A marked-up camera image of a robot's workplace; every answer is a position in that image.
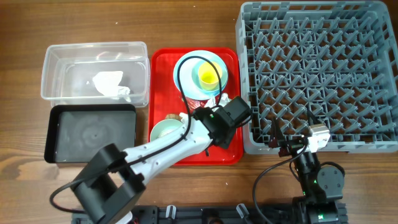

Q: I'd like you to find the yellow plastic cup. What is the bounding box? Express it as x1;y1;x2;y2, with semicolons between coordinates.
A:
198;62;223;91

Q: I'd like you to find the green bowl with food scraps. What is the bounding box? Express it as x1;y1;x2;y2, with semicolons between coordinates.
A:
150;119;183;141

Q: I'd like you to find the clear plastic storage bin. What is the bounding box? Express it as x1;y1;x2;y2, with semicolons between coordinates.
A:
40;41;150;108

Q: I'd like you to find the white paper napkin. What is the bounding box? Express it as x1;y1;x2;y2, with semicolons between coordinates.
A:
93;71;131;103

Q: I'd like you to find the red snack wrapper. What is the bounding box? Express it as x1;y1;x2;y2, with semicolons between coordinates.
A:
186;98;206;111

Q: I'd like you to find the black rectangular waste tray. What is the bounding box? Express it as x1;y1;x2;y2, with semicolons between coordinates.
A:
44;104;137;164

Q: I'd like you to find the grey plastic dishwasher rack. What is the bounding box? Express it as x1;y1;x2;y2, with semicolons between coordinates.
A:
235;1;397;154

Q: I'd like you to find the brown food stick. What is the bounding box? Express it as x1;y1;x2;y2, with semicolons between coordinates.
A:
165;114;182;121

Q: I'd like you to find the light blue shallow bowl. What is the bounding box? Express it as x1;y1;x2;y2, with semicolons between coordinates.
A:
192;60;228;95

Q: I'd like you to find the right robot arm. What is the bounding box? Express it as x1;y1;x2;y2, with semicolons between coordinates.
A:
269;111;345;223

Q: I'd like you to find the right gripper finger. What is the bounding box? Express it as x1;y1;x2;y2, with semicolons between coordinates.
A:
307;110;320;126
271;117;284;143

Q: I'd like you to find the red plastic serving tray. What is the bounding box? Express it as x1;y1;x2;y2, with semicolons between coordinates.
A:
148;47;243;166

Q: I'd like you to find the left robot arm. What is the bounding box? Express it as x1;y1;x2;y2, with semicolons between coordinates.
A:
70;96;251;223

